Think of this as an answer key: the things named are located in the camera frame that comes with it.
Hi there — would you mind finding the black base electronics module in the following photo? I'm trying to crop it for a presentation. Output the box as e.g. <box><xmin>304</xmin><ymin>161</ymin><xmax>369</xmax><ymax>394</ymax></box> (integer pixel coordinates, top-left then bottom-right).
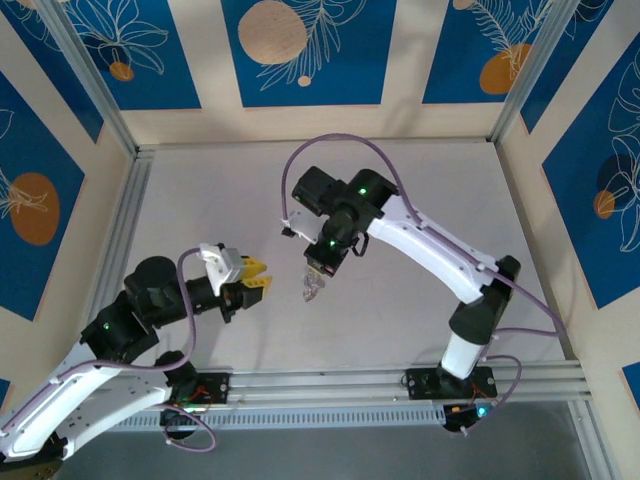
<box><xmin>158</xmin><ymin>405</ymin><xmax>197</xmax><ymax>441</ymax></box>
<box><xmin>442</xmin><ymin>401</ymin><xmax>490</xmax><ymax>435</ymax></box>

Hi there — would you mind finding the aluminium side rail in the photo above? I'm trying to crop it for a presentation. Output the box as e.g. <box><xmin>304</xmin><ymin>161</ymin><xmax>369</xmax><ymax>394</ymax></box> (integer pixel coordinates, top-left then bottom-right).
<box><xmin>97</xmin><ymin>149</ymin><xmax>155</xmax><ymax>306</ymax></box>

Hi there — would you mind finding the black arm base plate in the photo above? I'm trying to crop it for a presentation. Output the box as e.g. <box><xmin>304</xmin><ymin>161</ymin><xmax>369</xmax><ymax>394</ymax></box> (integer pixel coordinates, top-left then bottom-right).
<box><xmin>403</xmin><ymin>366</ymin><xmax>500</xmax><ymax>401</ymax></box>
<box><xmin>163</xmin><ymin>370</ymin><xmax>232</xmax><ymax>407</ymax></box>

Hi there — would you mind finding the long aluminium base rail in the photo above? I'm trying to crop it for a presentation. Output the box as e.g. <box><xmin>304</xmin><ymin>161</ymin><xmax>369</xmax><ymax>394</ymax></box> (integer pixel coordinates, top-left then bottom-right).
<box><xmin>197</xmin><ymin>360</ymin><xmax>587</xmax><ymax>404</ymax></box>

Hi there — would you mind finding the slotted grey cable duct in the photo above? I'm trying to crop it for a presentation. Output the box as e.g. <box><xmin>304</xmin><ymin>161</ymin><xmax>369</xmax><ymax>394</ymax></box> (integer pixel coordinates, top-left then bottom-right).
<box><xmin>107</xmin><ymin>403</ymin><xmax>447</xmax><ymax>432</ymax></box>

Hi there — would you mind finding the aluminium frame post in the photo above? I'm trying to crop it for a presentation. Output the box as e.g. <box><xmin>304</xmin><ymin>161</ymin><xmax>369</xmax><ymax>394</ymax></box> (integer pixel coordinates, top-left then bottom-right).
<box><xmin>487</xmin><ymin>0</ymin><xmax>591</xmax><ymax>146</ymax></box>
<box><xmin>37</xmin><ymin>0</ymin><xmax>141</xmax><ymax>159</ymax></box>

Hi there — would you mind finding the short aluminium rail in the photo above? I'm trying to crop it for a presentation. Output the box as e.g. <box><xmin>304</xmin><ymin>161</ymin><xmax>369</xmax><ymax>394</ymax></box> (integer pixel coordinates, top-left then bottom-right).
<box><xmin>567</xmin><ymin>399</ymin><xmax>614</xmax><ymax>480</ymax></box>

